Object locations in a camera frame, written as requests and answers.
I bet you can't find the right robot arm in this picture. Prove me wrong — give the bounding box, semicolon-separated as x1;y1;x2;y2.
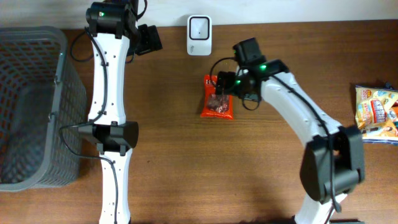
215;38;365;223

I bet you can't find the small orange tissue pack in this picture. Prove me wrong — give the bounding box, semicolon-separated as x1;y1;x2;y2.
387;106;398;123

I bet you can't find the grey plastic basket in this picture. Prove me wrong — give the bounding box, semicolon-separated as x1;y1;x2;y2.
1;27;87;192

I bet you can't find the yellow snack bag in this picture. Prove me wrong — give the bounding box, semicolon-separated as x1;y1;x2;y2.
355;85;397;146

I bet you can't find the red candy bag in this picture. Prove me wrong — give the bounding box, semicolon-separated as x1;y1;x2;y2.
200;75;234;119

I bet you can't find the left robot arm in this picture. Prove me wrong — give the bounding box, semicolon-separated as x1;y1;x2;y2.
79;0;162;223

